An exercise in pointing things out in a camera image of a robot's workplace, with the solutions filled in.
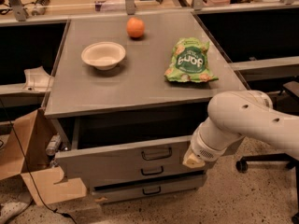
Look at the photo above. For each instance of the yellow foam-covered gripper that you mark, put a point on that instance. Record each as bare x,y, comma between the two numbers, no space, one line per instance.
203,150

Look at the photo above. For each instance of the grey top drawer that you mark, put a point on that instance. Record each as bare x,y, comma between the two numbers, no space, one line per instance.
121,146

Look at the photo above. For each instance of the grey drawer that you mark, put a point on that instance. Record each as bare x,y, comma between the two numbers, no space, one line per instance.
149,187
99,176
121,146

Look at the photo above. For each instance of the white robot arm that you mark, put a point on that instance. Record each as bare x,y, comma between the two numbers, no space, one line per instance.
233,115

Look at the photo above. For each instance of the grey bottom drawer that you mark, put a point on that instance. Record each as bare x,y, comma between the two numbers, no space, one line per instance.
149,187

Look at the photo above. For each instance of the grey middle drawer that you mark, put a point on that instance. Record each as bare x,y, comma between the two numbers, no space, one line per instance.
99,176

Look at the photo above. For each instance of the grey drawer cabinet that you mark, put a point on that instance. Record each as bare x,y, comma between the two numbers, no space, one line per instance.
134,91

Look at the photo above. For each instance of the green snack chip bag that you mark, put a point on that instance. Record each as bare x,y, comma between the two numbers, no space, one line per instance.
189,62

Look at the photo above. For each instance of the white paper bowl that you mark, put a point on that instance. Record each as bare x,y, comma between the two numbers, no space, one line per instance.
103,55

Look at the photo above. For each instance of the silver can in box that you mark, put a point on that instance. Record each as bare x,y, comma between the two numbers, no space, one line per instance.
53,145

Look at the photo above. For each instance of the orange fruit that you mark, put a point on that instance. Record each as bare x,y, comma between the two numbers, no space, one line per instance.
135,27

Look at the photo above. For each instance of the brown cardboard box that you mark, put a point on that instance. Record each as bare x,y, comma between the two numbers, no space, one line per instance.
25,154

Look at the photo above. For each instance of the white shoe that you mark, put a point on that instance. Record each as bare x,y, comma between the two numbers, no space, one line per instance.
15,207

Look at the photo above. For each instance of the grey handheld tool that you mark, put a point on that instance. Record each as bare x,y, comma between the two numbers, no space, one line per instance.
40,7

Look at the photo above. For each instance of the black top drawer handle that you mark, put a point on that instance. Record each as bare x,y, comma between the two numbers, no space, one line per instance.
156,154

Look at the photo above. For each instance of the white plastic bracket piece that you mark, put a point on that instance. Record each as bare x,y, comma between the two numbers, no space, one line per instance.
37,79

